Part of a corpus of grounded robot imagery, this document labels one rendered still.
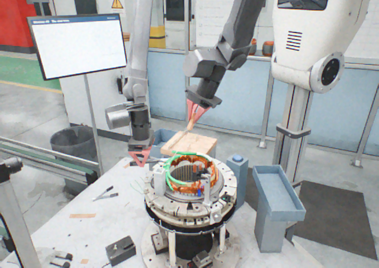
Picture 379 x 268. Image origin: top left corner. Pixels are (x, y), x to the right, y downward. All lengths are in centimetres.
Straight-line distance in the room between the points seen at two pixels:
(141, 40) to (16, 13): 368
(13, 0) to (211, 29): 263
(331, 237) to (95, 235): 178
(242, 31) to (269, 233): 74
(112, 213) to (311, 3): 113
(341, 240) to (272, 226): 142
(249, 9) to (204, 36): 251
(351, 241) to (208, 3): 249
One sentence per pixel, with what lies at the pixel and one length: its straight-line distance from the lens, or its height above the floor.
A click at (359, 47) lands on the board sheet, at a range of 296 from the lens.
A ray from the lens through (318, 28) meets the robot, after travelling 97.
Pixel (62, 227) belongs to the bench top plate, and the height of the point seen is 78.
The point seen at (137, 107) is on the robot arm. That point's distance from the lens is 83.
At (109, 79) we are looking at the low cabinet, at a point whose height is 80.
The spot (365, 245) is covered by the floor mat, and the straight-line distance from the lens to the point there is 251.
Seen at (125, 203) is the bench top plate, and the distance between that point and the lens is 136.
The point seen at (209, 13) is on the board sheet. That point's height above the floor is 148.
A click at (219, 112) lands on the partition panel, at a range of 333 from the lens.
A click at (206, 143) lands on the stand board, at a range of 121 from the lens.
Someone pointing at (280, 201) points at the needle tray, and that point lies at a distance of 102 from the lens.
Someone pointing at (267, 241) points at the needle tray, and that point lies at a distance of 113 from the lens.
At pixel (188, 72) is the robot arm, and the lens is 69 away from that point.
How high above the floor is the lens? 168
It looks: 26 degrees down
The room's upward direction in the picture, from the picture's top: straight up
